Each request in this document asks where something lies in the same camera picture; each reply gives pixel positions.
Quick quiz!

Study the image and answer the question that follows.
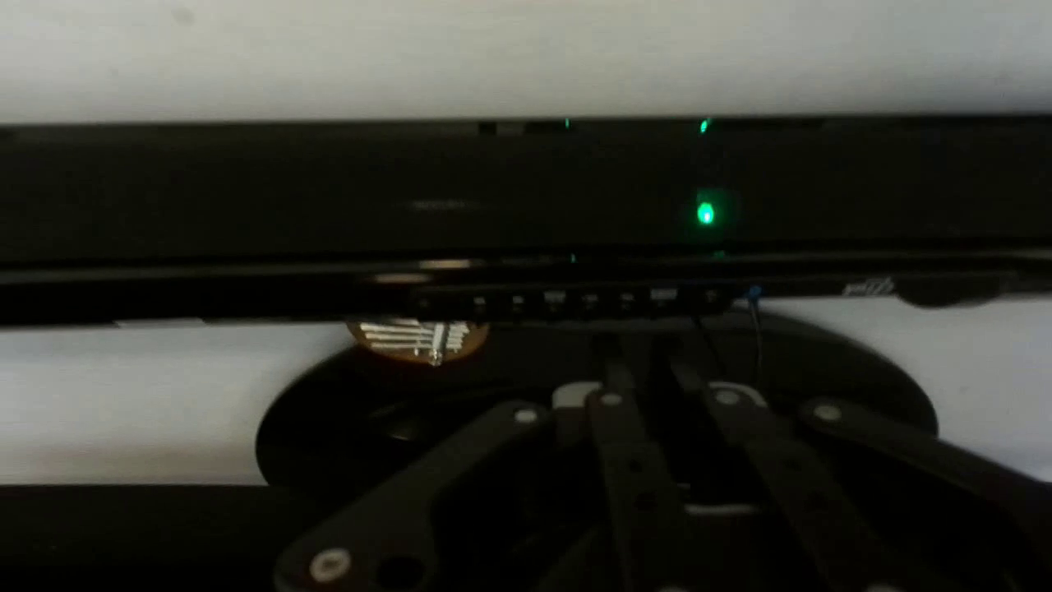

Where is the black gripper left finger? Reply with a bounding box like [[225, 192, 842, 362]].
[[274, 387, 676, 592]]

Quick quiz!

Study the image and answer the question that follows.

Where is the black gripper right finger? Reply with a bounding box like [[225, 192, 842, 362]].
[[666, 366, 1052, 592]]

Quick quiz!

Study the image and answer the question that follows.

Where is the black oval television stand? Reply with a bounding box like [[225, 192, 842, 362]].
[[253, 308, 941, 494]]

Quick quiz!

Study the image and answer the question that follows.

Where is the black flat screen television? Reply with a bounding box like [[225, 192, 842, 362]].
[[0, 115, 1052, 325]]

